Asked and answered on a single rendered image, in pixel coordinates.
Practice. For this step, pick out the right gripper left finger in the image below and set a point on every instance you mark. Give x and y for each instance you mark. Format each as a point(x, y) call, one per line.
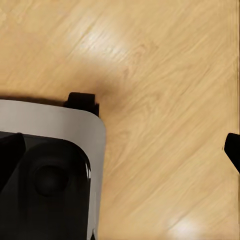
point(12, 150)

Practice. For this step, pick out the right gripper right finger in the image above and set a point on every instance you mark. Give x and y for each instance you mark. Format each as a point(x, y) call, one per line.
point(232, 149)

